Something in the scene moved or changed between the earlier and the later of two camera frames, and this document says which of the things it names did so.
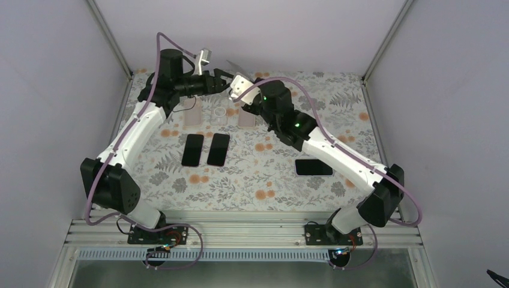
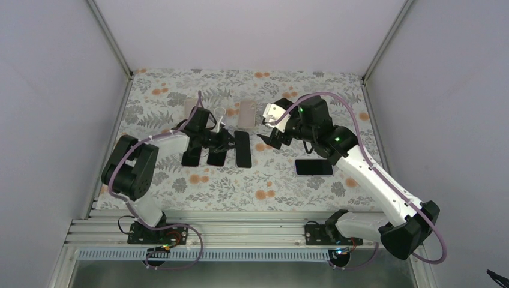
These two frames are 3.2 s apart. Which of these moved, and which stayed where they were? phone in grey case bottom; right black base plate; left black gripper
Moved: left black gripper
Stayed: phone in grey case bottom; right black base plate
